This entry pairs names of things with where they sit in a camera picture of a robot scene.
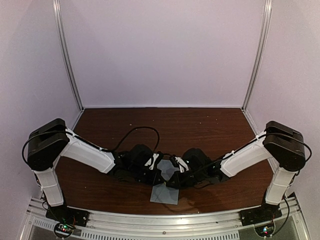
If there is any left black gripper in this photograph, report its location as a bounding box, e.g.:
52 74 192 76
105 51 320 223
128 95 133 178
128 165 164 187

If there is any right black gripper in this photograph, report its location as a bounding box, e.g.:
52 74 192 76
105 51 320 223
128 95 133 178
166 168 206 190

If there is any grey-blue envelope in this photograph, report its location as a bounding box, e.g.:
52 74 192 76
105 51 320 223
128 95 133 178
150 160 180 205

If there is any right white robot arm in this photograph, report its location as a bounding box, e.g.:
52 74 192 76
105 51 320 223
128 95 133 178
166 121 311 221

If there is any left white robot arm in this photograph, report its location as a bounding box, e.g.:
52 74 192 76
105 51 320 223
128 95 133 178
21 118 165 222

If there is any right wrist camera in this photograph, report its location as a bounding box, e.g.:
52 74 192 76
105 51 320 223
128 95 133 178
169 155 189 173

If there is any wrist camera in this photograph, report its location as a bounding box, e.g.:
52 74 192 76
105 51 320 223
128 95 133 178
169 155 189 173
144 151 164 170

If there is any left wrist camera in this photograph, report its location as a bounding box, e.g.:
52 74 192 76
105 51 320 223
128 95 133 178
144 151 164 170

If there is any left black braided cable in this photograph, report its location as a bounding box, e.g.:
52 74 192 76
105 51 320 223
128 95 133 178
99 126 160 157

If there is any front aluminium rail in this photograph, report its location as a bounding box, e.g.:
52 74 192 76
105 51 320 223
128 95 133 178
24 194 311 240

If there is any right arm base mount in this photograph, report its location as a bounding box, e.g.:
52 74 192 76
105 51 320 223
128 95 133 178
239 202 282 238

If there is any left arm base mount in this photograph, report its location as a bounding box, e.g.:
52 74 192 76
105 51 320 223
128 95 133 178
42 198 89 240

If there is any right aluminium frame post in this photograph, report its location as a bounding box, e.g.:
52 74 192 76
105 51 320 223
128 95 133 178
241 0 273 112

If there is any aluminium frame post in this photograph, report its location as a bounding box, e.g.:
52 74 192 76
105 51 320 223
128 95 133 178
52 0 84 112
241 0 273 112

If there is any left aluminium frame post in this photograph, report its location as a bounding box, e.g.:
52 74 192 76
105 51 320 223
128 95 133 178
52 0 84 112

